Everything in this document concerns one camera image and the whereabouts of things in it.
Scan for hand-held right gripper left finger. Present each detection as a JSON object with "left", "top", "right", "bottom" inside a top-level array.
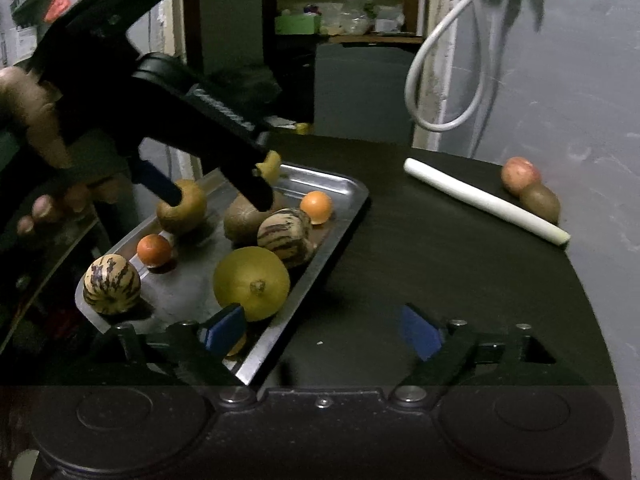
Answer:
[{"left": 92, "top": 304, "right": 258, "bottom": 407}]

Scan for green box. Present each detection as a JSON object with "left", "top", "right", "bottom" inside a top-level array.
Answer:
[{"left": 275, "top": 12, "right": 322, "bottom": 36}]

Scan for yellow lemon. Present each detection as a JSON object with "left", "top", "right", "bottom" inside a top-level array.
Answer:
[{"left": 213, "top": 246, "right": 291, "bottom": 322}]

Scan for red apple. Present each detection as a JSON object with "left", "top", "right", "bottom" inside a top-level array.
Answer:
[{"left": 501, "top": 156, "right": 542, "bottom": 196}]

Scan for dark grey cabinet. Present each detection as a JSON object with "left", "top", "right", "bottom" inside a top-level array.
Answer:
[{"left": 314, "top": 40, "right": 417, "bottom": 146}]

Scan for person's left hand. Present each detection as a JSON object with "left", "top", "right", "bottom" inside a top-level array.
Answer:
[{"left": 0, "top": 67, "right": 124, "bottom": 237}]

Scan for small reddish orange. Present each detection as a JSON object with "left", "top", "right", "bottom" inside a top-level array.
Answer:
[{"left": 136, "top": 234, "right": 173, "bottom": 267}]

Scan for grey white hose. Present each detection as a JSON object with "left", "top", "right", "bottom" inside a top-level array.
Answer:
[{"left": 405, "top": 0, "right": 488, "bottom": 133}]

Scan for yellow-green mango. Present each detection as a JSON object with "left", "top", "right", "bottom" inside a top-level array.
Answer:
[{"left": 156, "top": 179, "right": 207, "bottom": 235}]

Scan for brown mango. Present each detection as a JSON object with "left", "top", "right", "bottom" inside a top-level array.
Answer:
[{"left": 223, "top": 194, "right": 291, "bottom": 243}]

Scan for clear plastic bags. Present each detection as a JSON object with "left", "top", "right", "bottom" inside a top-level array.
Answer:
[{"left": 320, "top": 0, "right": 406, "bottom": 36}]

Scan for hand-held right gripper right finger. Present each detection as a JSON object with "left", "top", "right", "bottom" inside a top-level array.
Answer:
[{"left": 390, "top": 303, "right": 576, "bottom": 407}]

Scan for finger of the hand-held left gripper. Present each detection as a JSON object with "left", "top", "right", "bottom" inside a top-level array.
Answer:
[
  {"left": 220, "top": 152, "right": 275, "bottom": 212},
  {"left": 131, "top": 157, "right": 185, "bottom": 207}
]

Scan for dark bag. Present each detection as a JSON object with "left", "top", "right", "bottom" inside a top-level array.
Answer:
[{"left": 207, "top": 67, "right": 283, "bottom": 111}]

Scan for white stick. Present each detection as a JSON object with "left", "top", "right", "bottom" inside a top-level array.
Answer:
[{"left": 404, "top": 157, "right": 572, "bottom": 247}]

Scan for metal tray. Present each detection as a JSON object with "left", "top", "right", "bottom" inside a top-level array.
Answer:
[{"left": 75, "top": 162, "right": 371, "bottom": 386}]

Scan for striped pepino melon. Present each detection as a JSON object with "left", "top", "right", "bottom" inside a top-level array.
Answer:
[
  {"left": 82, "top": 254, "right": 142, "bottom": 316},
  {"left": 257, "top": 208, "right": 317, "bottom": 268}
]

